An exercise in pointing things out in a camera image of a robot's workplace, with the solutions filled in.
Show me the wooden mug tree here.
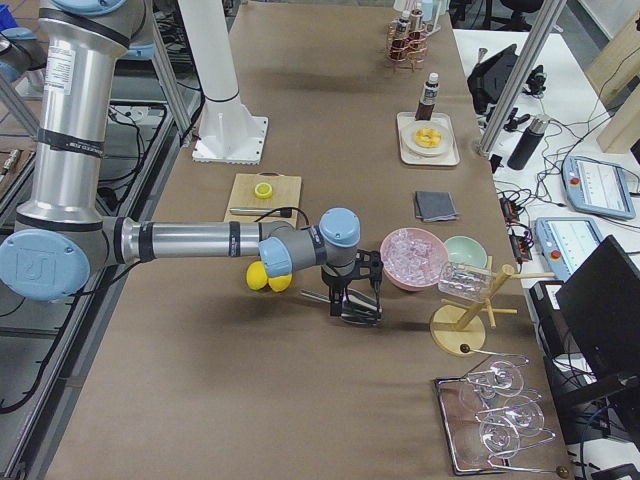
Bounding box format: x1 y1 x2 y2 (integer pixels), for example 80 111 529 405
430 264 554 357

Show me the cream rabbit tray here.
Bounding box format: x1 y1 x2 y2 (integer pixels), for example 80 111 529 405
396 112 460 167

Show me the blue teach pendant tablet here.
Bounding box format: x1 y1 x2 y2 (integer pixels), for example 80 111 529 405
562 155 636 220

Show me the black thermos bottle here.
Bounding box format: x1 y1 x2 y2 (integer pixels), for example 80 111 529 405
507 114 550 170

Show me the pink bowl with ice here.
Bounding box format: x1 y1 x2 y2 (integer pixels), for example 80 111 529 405
380 227 448 292

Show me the tea bottle in rack rear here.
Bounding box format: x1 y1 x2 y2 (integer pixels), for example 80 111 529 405
408 8 424 51

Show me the white round plate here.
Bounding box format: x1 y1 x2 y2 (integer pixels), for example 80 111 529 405
401 120 453 157

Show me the tea bottle in rack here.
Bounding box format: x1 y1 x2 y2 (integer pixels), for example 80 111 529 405
389 17 409 62
408 8 424 51

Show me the wine glass front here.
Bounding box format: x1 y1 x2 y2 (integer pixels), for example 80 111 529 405
479 414 556 463

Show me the wine glass rack tray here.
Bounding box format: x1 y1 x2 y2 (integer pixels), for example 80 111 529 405
434 377 569 479

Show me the grey folded cloth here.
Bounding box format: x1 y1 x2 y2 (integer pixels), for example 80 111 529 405
414 191 458 222

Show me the green bowl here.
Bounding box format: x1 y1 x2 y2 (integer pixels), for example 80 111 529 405
444 235 488 268

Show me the glass mug on tree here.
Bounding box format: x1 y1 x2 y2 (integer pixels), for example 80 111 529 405
438 262 493 302

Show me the tea bottle on tray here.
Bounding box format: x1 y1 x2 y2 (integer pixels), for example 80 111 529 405
415 72 439 121

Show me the copper wire bottle rack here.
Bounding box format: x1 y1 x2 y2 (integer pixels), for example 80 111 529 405
385 5 427 71

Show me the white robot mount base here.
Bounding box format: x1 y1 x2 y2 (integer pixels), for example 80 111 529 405
179 1 268 165

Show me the wine glass middle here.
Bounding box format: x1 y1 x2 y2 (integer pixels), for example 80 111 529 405
475 390 544 437

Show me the yellow lemon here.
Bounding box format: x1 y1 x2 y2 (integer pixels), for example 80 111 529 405
268 274 293 293
245 261 268 291

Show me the wine glass rear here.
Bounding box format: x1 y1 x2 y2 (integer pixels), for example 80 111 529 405
458 354 529 411

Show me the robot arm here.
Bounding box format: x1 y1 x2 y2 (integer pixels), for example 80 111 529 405
1 1 366 316
1 27 47 90

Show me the lemon half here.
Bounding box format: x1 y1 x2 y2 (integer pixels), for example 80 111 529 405
254 182 274 199

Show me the tea bottle in rack front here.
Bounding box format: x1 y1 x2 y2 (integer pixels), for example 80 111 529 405
389 17 409 62

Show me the black monitor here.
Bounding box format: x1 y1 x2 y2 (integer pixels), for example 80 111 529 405
556 235 639 377

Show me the metal scoop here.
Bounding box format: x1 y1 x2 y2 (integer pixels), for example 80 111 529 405
300 288 382 327

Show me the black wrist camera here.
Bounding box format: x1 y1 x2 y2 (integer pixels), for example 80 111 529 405
354 249 384 293

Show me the bamboo cutting board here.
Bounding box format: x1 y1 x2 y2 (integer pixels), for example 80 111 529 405
224 173 302 222

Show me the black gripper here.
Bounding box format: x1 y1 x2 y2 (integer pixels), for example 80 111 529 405
321 264 360 317

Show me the steel muddler black tip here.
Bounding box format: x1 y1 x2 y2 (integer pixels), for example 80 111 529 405
228 207 293 218

